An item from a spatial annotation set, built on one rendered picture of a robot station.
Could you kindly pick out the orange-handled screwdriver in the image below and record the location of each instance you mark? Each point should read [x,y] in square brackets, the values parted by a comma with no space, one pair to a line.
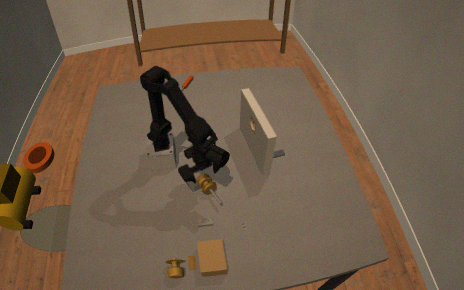
[187,82]

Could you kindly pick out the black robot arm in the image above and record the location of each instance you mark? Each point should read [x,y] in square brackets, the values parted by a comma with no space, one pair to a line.
[196,128]

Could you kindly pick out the brass door knob with spindle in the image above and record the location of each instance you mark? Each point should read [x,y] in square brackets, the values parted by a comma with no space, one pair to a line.
[210,186]

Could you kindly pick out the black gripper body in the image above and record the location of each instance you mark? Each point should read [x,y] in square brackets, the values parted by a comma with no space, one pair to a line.
[187,173]

